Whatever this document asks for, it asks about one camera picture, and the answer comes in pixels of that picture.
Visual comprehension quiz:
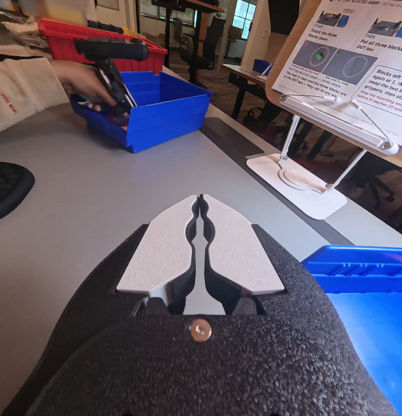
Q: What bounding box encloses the red plastic bin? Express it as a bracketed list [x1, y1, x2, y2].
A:
[37, 19, 168, 73]

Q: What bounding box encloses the black office chair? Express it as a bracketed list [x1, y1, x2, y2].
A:
[180, 16, 226, 89]

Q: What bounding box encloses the blue plastic bin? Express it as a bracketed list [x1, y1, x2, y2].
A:
[70, 71, 214, 154]
[253, 58, 273, 77]
[301, 245, 402, 416]

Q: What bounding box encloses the white document stand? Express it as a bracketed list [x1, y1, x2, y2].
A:
[246, 0, 402, 220]

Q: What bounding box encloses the printed instruction sheet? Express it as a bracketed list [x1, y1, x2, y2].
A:
[272, 0, 402, 117]

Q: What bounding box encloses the wooden desk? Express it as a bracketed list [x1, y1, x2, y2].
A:
[221, 63, 269, 121]
[151, 0, 225, 70]

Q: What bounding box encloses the person's left hand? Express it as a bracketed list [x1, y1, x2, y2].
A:
[51, 60, 130, 120]

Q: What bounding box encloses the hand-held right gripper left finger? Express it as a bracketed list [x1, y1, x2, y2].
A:
[116, 194, 201, 304]

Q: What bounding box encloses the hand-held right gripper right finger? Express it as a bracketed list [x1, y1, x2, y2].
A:
[200, 194, 285, 296]

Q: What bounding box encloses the black mesh wrist rest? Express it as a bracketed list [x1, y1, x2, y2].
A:
[0, 161, 36, 222]

